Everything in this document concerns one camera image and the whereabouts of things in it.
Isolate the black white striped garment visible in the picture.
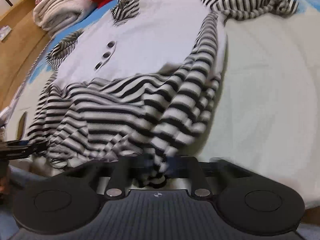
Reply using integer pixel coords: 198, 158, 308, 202
28, 0, 299, 187

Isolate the blue white patterned bedspread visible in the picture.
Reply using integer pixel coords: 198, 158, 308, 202
4, 0, 320, 209

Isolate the beige folded fleece garment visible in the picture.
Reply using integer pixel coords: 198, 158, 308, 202
33, 0, 96, 37

